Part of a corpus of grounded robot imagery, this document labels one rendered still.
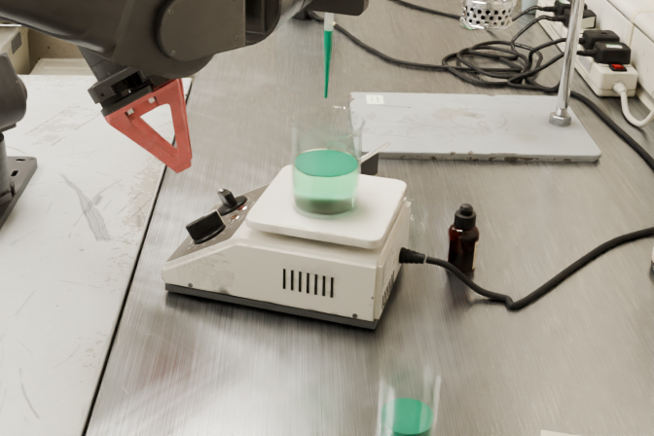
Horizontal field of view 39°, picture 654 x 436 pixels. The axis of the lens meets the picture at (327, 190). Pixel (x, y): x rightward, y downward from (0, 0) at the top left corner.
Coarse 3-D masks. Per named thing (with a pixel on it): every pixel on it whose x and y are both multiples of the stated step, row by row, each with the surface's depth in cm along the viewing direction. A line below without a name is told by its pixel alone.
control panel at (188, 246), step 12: (252, 192) 90; (216, 204) 92; (252, 204) 85; (228, 216) 86; (240, 216) 84; (228, 228) 82; (192, 240) 84; (216, 240) 80; (180, 252) 83; (192, 252) 81
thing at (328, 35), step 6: (324, 30) 74; (324, 36) 74; (330, 36) 74; (324, 42) 74; (330, 42) 74; (324, 48) 74; (330, 48) 74; (324, 54) 74; (330, 54) 74; (324, 60) 75; (330, 60) 75; (324, 66) 75; (324, 72) 75; (324, 78) 75; (324, 84) 76; (324, 90) 76; (324, 96) 76
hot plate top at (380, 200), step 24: (288, 168) 87; (264, 192) 82; (288, 192) 82; (360, 192) 83; (384, 192) 83; (264, 216) 78; (288, 216) 78; (360, 216) 79; (384, 216) 79; (336, 240) 76; (360, 240) 75
